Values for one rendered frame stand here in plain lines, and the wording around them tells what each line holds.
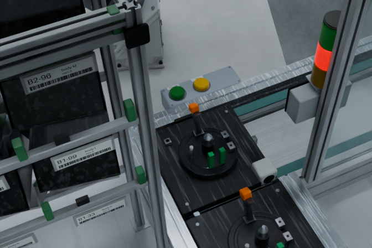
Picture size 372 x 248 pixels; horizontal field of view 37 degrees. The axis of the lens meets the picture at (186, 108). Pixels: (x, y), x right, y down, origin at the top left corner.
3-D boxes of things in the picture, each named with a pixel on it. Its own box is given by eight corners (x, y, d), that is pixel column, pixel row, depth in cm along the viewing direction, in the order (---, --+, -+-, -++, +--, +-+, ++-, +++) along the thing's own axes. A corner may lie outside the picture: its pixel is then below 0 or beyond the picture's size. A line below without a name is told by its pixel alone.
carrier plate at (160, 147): (143, 140, 137) (142, 135, 136) (229, 108, 143) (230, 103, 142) (182, 219, 123) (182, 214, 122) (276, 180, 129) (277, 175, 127)
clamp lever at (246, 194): (243, 217, 118) (238, 189, 114) (251, 213, 119) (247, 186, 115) (251, 227, 115) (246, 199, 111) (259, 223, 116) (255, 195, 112)
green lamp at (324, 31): (313, 37, 100) (317, 17, 96) (336, 29, 101) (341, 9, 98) (328, 55, 97) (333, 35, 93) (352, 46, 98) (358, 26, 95)
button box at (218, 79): (161, 104, 151) (160, 89, 147) (230, 79, 156) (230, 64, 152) (171, 122, 147) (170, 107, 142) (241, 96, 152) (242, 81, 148)
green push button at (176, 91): (168, 93, 147) (167, 88, 145) (181, 88, 148) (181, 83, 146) (173, 103, 144) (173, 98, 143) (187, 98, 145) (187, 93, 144)
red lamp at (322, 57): (309, 57, 104) (313, 38, 100) (331, 49, 105) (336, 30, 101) (324, 75, 101) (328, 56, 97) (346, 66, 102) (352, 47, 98)
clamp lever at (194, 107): (192, 131, 133) (187, 104, 129) (200, 128, 134) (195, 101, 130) (199, 138, 130) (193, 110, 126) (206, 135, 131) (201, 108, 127)
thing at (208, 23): (3, 0, 193) (0, -7, 190) (258, -21, 196) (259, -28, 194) (-28, 167, 148) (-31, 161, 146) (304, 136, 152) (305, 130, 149)
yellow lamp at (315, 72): (305, 75, 108) (309, 57, 104) (326, 67, 109) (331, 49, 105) (319, 93, 105) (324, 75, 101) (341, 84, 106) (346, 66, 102)
